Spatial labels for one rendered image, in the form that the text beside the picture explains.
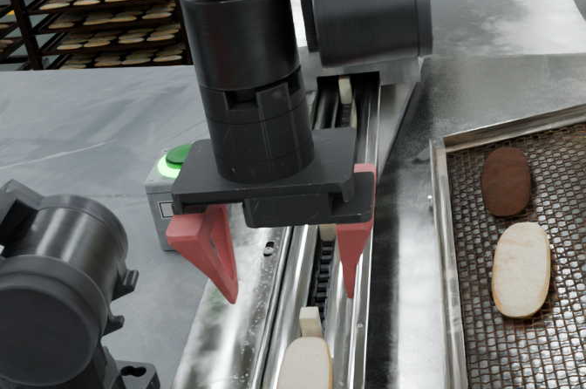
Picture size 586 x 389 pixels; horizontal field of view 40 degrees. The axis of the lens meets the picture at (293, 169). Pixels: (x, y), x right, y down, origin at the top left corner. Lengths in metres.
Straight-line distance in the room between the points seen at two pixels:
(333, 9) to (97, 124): 0.72
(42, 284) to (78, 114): 0.67
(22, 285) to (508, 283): 0.30
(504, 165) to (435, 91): 0.36
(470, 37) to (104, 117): 0.52
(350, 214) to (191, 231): 0.09
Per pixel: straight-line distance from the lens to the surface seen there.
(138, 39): 2.82
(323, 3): 0.41
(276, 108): 0.43
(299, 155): 0.45
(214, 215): 0.50
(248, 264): 0.67
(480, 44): 1.15
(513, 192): 0.63
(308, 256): 0.68
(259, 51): 0.42
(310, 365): 0.57
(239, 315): 0.62
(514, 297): 0.54
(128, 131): 1.05
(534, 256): 0.56
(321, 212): 0.45
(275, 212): 0.45
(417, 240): 0.74
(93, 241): 0.53
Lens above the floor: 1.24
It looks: 29 degrees down
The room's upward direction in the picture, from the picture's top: 10 degrees counter-clockwise
